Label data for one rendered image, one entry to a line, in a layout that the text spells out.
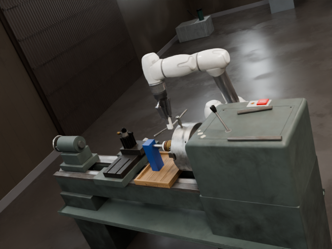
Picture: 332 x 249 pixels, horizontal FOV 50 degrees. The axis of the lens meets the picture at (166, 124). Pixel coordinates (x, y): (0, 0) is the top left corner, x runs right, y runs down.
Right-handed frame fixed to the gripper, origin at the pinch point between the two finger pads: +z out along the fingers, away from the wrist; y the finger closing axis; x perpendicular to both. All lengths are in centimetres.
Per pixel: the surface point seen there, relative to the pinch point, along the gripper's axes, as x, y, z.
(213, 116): 14.5, -25.5, 8.5
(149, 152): -36.0, -15.6, 29.8
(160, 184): -24, -3, 47
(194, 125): 3.9, -18.8, 11.1
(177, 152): -3.6, -4.3, 22.1
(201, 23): -343, -696, 46
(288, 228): 58, 0, 66
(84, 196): -112, -4, 68
